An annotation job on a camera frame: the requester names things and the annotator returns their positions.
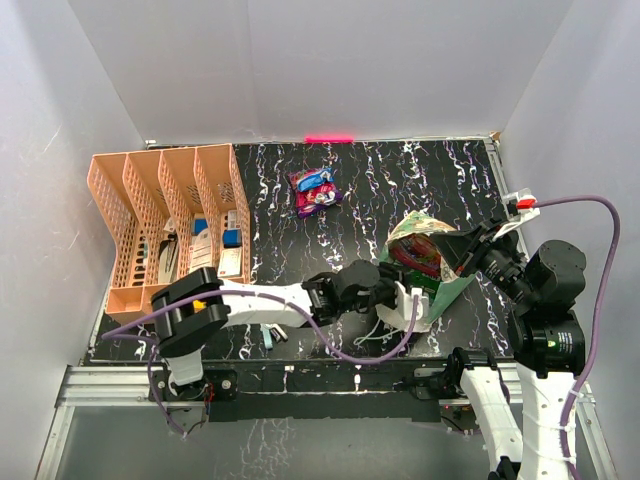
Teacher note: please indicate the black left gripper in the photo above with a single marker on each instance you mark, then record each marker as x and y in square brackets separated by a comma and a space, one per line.
[390, 275]

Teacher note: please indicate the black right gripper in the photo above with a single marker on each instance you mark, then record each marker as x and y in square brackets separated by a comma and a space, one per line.
[458, 245]

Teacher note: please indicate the green illustrated paper gift bag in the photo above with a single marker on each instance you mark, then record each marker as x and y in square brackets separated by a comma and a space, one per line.
[417, 222]

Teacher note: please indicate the purple Fox's candy packet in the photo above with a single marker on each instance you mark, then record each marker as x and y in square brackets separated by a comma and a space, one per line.
[318, 199]

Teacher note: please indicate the blue chocolate snack packet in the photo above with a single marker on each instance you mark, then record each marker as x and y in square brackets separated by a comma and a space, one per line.
[314, 178]

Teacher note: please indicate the purple berries candy packet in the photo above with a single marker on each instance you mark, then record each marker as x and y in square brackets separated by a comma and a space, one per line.
[417, 252]

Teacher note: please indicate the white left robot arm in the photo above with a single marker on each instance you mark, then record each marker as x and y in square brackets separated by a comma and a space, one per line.
[183, 332]

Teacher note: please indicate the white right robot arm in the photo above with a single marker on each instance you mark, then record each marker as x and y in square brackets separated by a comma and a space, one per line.
[548, 347]

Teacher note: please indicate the small teal white clip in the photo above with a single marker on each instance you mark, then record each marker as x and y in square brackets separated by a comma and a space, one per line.
[273, 334]

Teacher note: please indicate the white papers in organizer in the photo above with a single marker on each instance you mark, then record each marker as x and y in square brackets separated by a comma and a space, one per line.
[202, 250]

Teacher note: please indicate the blue box in organizer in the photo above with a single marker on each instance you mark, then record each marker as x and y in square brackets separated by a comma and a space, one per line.
[232, 238]

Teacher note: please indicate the pink tape strip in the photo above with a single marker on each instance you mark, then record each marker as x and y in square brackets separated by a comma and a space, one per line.
[328, 139]

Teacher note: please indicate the orange plastic desk organizer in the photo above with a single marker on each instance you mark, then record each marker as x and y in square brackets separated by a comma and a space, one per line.
[150, 202]

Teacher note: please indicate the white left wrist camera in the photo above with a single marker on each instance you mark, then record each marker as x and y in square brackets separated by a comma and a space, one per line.
[408, 307]

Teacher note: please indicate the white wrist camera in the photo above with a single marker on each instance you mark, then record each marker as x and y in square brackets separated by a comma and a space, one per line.
[408, 307]
[521, 208]

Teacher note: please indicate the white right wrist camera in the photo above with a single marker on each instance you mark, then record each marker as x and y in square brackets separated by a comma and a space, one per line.
[521, 208]

